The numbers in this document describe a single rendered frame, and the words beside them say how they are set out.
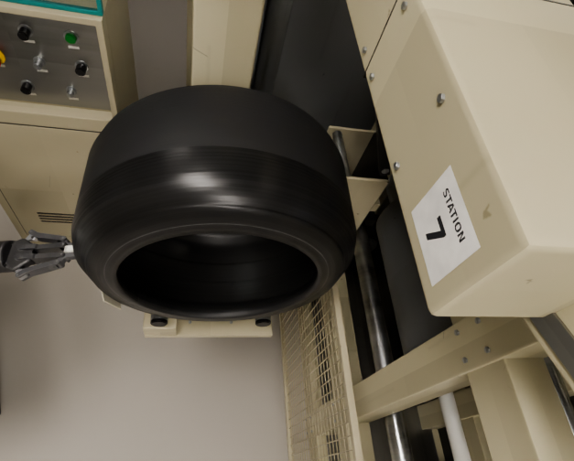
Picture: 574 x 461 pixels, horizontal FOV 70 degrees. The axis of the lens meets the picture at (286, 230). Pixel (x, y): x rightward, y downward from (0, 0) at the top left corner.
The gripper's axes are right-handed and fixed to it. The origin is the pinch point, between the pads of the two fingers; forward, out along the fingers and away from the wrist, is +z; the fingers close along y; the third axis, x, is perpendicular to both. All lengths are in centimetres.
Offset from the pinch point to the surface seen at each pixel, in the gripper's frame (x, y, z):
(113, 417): 103, -21, -31
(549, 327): -40, -38, 74
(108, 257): -17.5, -12.7, 15.3
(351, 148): 13, 37, 71
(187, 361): 111, 2, -2
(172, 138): -33.0, 0.3, 30.3
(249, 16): -38, 25, 44
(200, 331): 33.5, -10.5, 20.8
